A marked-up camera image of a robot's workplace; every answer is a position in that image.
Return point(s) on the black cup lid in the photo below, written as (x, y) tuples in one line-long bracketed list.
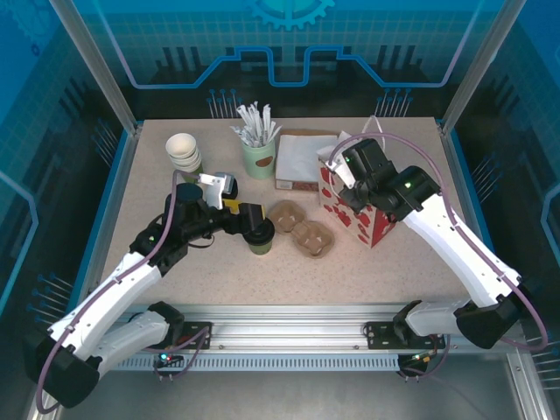
[(264, 236)]

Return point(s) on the white red paper gift bag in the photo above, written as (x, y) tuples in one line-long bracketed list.
[(372, 227)]

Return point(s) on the brown pulp cup carrier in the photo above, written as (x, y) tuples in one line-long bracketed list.
[(306, 236)]

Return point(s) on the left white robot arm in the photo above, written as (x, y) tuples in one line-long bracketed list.
[(109, 284)]

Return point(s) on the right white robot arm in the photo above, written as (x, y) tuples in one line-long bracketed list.
[(459, 254)]

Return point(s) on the cardboard napkin box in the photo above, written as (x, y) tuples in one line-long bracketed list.
[(289, 186)]

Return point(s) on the green straw holder cup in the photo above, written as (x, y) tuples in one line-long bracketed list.
[(258, 164)]

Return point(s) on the stack of paper cups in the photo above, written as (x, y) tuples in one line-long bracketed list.
[(181, 149)]

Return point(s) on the white wrapped straw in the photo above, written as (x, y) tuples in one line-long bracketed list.
[(254, 118), (238, 131), (245, 120), (275, 132), (265, 120)]

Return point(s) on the left base LED connector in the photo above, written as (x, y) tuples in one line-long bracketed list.
[(166, 356)]

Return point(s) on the base led connector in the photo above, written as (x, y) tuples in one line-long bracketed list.
[(422, 358), (166, 356)]

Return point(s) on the right base LED connector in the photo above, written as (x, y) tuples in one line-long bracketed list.
[(422, 358)]

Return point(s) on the aluminium side rail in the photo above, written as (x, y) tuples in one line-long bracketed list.
[(458, 175), (123, 175)]

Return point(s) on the aluminium front rail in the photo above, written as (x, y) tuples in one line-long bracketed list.
[(284, 328)]

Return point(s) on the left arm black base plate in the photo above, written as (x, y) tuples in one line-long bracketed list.
[(197, 334)]

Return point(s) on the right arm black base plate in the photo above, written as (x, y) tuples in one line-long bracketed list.
[(380, 336)]

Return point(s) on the aluminium frame post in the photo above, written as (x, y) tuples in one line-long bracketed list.
[(477, 65), (100, 74)]

